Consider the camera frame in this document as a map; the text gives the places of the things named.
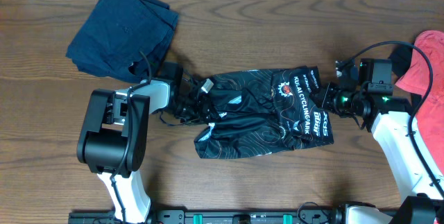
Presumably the black orange patterned jersey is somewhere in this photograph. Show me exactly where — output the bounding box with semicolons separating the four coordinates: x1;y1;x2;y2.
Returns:
182;66;334;159

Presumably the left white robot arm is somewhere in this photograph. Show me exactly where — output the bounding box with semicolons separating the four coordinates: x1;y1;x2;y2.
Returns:
77;78;199;223

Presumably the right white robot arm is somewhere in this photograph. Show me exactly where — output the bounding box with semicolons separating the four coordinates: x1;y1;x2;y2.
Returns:
311;82;443;223

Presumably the black garment under red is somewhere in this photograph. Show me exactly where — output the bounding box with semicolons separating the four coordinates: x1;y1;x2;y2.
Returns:
389;45;422;107

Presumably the red mesh garment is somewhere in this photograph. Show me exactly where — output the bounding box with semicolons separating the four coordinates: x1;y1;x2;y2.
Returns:
395;31;443;171

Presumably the folded navy blue garment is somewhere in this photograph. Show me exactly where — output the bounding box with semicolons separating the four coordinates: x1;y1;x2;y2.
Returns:
66;0;179;83

